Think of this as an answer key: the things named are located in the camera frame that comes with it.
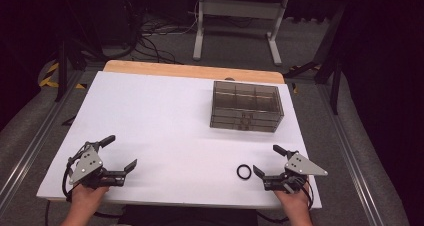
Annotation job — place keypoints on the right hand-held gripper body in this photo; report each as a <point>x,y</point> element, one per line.
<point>301,166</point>

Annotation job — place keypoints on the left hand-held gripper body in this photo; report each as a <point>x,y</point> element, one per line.
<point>85,164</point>

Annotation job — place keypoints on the smoky clear drawer organizer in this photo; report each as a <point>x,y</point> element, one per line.
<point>246,101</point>

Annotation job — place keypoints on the person's left hand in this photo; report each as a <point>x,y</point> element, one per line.
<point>87,196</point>

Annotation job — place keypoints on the person's right hand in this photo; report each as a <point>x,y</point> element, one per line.
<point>295,201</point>

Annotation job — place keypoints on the white table board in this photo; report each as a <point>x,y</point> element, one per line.
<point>160,126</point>

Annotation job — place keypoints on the person's dark clothing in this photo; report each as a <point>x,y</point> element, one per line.
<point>186,217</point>

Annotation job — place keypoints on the black metal stand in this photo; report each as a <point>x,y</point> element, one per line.
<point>61,72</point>
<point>335,82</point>

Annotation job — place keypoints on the yellow black floor tape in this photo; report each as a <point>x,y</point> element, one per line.
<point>46,82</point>

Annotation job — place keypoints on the light wooden table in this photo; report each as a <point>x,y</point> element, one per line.
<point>186,69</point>

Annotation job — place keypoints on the aluminium floor rail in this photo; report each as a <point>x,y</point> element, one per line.
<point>36,132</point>
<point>350,159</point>

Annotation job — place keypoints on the white metal desk frame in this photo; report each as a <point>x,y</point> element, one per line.
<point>240,8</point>

